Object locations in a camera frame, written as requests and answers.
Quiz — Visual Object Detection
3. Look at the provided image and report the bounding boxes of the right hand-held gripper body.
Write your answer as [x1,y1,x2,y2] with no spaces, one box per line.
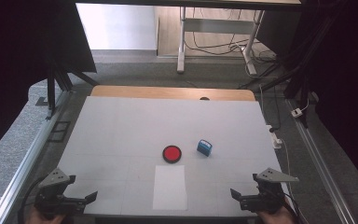
[239,167,300,216]

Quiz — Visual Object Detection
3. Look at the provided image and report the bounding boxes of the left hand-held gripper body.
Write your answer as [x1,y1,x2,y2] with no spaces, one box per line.
[34,167,87,219]

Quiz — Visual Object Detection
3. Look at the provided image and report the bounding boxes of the blue stamp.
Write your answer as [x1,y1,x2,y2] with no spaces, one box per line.
[196,139,213,158]

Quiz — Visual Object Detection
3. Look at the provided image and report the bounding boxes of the round red ink pad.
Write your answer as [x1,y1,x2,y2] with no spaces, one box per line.
[162,145,183,164]

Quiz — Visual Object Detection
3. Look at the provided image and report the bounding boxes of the person's right hand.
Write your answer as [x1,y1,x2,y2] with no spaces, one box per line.
[255,204,296,224]

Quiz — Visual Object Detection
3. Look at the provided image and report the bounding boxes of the person's left hand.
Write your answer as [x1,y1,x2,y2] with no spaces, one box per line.
[24,205,67,224]

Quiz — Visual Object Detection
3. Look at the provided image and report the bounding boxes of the white power strip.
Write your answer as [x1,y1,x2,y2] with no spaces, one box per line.
[266,123,283,150]

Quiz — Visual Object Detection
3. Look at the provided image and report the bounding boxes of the white paper sheet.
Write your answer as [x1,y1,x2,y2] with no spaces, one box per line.
[152,164,188,211]

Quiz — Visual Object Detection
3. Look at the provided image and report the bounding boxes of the white table mat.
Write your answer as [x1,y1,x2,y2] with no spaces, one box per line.
[57,95,297,217]

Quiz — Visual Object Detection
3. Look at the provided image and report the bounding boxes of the black metal stand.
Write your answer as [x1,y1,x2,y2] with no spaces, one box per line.
[238,0,339,129]
[35,50,100,121]

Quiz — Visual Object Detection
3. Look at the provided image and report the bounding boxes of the wooden table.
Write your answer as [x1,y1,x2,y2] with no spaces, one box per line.
[89,85,256,103]

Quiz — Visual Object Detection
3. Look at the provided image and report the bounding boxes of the black curtain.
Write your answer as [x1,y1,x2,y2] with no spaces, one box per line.
[297,0,358,195]
[0,0,98,164]

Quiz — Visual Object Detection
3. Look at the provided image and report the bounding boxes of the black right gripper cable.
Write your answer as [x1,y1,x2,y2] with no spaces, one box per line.
[282,189,304,224]

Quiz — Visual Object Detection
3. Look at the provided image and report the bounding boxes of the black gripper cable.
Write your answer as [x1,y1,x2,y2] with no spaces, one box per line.
[17,175,46,224]
[282,189,304,224]

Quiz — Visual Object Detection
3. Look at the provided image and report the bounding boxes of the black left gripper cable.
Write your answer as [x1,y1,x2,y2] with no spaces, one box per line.
[17,175,46,224]

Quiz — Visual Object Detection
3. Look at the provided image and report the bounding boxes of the white power cable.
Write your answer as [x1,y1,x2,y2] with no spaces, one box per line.
[280,139,310,224]

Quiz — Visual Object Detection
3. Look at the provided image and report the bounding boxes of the aluminium rail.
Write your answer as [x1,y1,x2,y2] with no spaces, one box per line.
[0,90,73,224]
[284,98,357,224]

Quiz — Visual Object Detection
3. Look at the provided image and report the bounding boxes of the black floor cables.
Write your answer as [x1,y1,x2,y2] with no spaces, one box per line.
[185,7,278,64]

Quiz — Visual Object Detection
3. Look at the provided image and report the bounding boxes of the white desk frame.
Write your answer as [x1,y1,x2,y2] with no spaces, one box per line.
[176,6,265,77]

